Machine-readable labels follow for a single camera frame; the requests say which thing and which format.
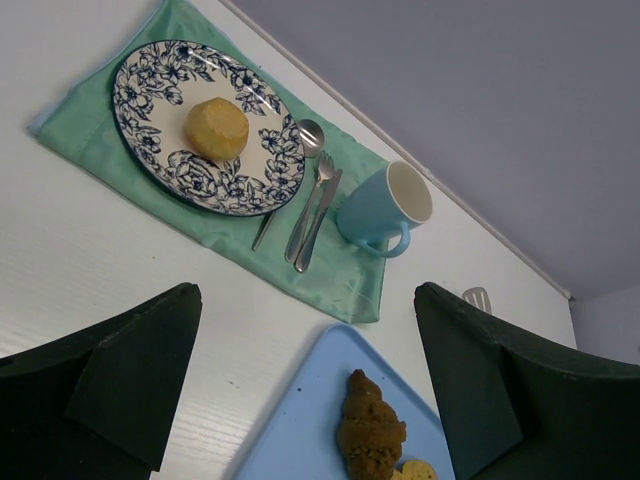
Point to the green cloth placemat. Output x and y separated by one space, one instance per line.
342 281

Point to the yellow muffin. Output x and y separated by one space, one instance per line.
217 129

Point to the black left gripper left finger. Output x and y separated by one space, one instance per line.
99 403

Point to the dark brown croissant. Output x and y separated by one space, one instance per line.
370 434

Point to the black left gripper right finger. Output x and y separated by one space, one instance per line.
515 405

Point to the blue floral ceramic plate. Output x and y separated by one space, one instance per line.
155 88

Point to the steel spoon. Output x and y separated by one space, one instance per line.
313 139

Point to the light blue plastic tray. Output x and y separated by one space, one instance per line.
299 439

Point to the steel table knife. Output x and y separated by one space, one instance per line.
304 257

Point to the stainless steel serving tongs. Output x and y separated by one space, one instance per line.
479 298

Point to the steel fork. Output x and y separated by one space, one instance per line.
325 171

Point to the sliced bread loaf piece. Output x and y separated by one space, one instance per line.
415 470

